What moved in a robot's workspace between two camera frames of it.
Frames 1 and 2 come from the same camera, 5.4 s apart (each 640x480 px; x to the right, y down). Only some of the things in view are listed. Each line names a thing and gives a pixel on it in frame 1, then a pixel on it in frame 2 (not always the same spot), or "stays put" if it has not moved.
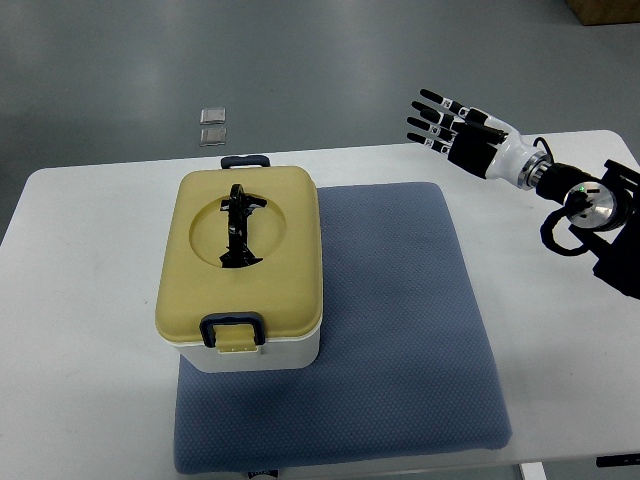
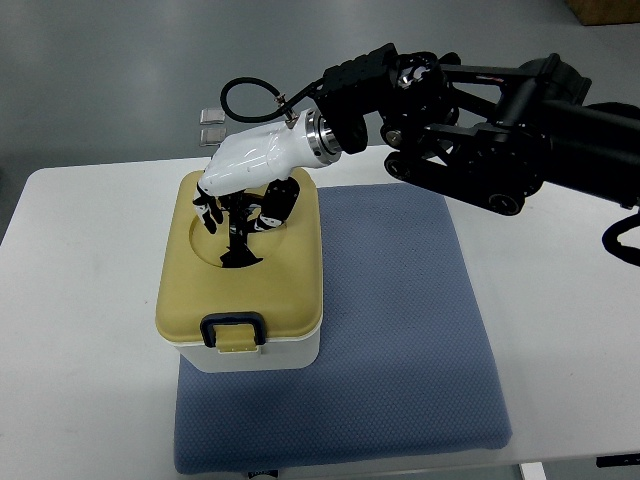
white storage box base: x=285 y=354 stays put
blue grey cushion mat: x=404 y=367 stays put
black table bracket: x=618 y=460 stays put
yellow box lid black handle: x=239 y=256 stays put
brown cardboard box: x=597 y=12 stays put
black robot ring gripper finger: x=435 y=129 -> x=204 y=196
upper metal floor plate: x=212 y=116 stays put
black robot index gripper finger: x=447 y=103 -> x=278 y=202
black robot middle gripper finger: x=434 y=115 -> x=207 y=217
